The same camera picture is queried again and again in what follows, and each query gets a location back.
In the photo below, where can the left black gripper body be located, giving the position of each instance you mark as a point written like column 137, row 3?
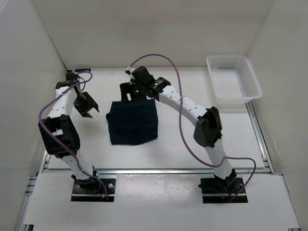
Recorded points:
column 84, row 101

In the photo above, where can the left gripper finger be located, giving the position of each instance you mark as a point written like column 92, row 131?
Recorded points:
column 95, row 106
column 85, row 114

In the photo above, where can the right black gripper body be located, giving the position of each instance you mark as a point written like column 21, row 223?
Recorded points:
column 139, row 92

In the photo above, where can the navy blue shorts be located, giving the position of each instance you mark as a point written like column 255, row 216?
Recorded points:
column 134, row 123

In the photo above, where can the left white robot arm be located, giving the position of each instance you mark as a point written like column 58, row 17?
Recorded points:
column 59, row 134

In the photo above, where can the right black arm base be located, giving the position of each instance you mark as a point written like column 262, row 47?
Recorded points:
column 212, row 193

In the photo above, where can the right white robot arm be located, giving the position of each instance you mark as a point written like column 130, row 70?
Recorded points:
column 206, row 121

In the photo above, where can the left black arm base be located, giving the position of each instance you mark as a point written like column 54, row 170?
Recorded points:
column 91, row 190

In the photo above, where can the blue corner label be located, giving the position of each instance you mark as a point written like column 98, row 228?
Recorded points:
column 82, row 70

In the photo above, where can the white plastic mesh basket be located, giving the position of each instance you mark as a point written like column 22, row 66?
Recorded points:
column 233, row 78

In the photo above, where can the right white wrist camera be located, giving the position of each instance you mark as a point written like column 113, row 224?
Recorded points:
column 129, row 72

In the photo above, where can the aluminium left rail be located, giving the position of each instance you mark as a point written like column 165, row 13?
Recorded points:
column 45, row 158

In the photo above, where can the aluminium rail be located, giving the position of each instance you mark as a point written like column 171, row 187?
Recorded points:
column 260, row 138
column 45, row 158
column 265, row 170

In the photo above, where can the aluminium front rail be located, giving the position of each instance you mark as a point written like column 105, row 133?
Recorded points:
column 265, row 170

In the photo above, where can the aluminium right rail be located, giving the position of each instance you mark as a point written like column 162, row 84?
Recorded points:
column 260, row 138

